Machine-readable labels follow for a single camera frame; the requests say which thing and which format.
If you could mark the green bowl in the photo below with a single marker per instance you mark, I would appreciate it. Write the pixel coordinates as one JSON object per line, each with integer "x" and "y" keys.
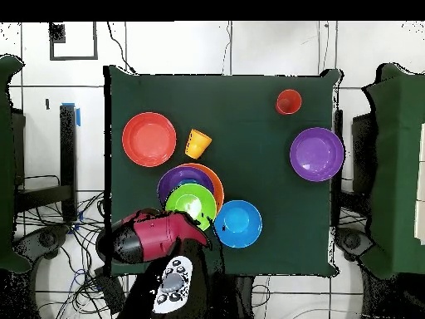
{"x": 191, "y": 199}

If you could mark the black pedestal leg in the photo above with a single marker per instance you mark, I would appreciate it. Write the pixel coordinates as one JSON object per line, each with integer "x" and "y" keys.
{"x": 46, "y": 239}
{"x": 352, "y": 241}

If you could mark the dark green tablecloth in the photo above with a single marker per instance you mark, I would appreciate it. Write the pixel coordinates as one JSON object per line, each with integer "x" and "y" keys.
{"x": 215, "y": 109}

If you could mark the black metal stand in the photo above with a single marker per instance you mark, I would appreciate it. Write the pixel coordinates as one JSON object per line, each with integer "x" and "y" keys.
{"x": 68, "y": 159}

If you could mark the orange cup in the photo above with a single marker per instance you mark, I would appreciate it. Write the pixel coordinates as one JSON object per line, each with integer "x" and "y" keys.
{"x": 197, "y": 143}

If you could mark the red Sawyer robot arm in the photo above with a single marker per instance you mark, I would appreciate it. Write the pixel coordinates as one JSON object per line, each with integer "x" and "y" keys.
{"x": 156, "y": 232}

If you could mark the small translucent blue bowl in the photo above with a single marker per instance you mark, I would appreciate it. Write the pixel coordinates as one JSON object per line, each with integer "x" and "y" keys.
{"x": 187, "y": 181}

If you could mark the purple bowl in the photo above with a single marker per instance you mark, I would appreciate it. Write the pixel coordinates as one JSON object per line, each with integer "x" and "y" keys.
{"x": 172, "y": 177}
{"x": 317, "y": 154}

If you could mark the green cloth side table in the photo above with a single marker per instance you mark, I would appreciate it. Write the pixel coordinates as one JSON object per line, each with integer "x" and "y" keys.
{"x": 398, "y": 166}
{"x": 6, "y": 166}

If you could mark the white box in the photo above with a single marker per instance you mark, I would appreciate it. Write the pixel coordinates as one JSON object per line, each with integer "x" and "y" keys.
{"x": 421, "y": 216}

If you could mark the red shallow bowl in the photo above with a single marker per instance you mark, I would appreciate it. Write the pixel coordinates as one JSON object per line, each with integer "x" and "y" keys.
{"x": 149, "y": 139}

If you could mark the red cup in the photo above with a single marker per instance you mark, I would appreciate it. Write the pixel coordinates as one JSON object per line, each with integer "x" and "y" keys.
{"x": 289, "y": 101}

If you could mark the blue tape strip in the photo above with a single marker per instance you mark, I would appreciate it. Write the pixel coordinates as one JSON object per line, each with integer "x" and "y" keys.
{"x": 78, "y": 118}

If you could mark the black power brick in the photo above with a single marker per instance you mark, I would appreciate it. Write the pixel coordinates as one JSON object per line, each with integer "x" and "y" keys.
{"x": 111, "y": 290}

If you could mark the large orange bowl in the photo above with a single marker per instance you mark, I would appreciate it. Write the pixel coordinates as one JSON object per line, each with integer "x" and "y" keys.
{"x": 217, "y": 186}

